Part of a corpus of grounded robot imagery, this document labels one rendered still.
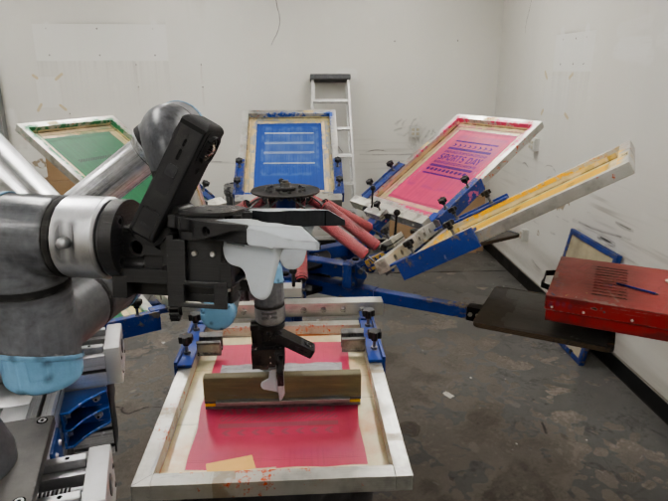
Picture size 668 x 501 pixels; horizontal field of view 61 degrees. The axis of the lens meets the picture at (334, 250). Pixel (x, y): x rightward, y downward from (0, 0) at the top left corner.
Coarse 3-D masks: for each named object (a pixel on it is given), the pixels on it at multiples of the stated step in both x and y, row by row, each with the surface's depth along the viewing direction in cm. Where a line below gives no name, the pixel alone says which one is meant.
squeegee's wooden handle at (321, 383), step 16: (208, 384) 146; (224, 384) 146; (240, 384) 147; (256, 384) 147; (288, 384) 147; (304, 384) 148; (320, 384) 148; (336, 384) 148; (352, 384) 148; (208, 400) 147
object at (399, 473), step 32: (352, 320) 194; (384, 384) 155; (160, 416) 141; (384, 416) 141; (160, 448) 128; (160, 480) 118; (192, 480) 118; (224, 480) 118; (256, 480) 118; (288, 480) 119; (320, 480) 119; (352, 480) 119; (384, 480) 120
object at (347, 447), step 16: (288, 352) 180; (320, 352) 180; (336, 352) 180; (352, 416) 147; (352, 432) 140; (288, 448) 134; (304, 448) 134; (320, 448) 134; (336, 448) 134; (352, 448) 134; (288, 464) 129; (304, 464) 129; (320, 464) 129; (336, 464) 129
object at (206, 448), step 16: (224, 352) 180; (240, 352) 180; (208, 416) 147; (208, 432) 140; (192, 448) 134; (208, 448) 134; (224, 448) 134; (240, 448) 134; (256, 448) 134; (272, 448) 134; (192, 464) 129; (256, 464) 129; (272, 464) 129
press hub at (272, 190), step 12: (252, 192) 241; (264, 192) 241; (276, 192) 241; (288, 192) 238; (300, 192) 241; (312, 192) 241; (276, 204) 246; (288, 204) 244; (324, 252) 260; (312, 264) 244; (324, 276) 259; (312, 288) 245
